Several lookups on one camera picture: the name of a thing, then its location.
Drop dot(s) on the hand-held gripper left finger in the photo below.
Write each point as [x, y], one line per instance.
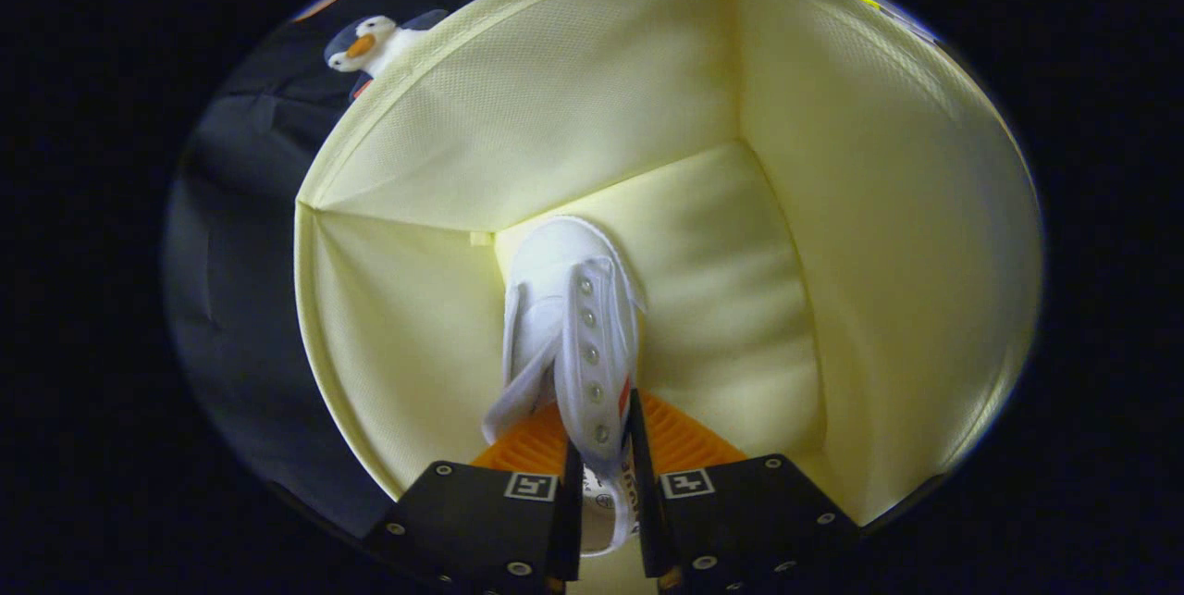
[569, 521]

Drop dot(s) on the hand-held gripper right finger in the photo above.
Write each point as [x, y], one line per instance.
[647, 502]

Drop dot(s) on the white canvas shoe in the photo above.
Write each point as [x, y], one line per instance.
[573, 336]

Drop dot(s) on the cream fabric storage box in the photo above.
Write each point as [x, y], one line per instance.
[647, 95]

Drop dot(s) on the black backdrop cloth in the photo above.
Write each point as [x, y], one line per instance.
[240, 253]

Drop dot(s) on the penguin plush toy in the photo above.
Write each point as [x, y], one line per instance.
[370, 44]

